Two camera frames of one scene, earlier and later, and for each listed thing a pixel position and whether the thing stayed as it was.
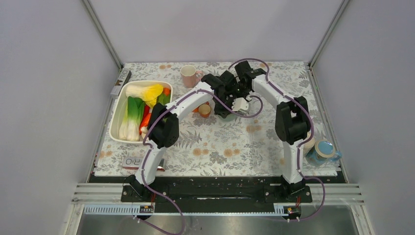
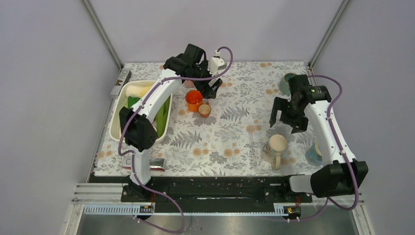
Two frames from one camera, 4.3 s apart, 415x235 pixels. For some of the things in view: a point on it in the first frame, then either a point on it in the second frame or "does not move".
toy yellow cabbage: x=148 y=93 does not move
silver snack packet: x=134 y=162 does not move
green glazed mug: x=229 y=117 → x=284 y=84
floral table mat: x=209 y=144 does not move
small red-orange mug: x=204 y=109 does not move
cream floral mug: x=308 y=145 → x=272 y=149
